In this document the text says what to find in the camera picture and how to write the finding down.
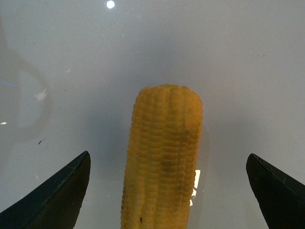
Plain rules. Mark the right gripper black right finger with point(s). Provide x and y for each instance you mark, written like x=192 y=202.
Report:
x=281 y=198

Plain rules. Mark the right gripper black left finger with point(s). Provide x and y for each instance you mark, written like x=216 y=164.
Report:
x=56 y=203

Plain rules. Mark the yellow corn cob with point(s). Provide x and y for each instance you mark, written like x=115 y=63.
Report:
x=161 y=158

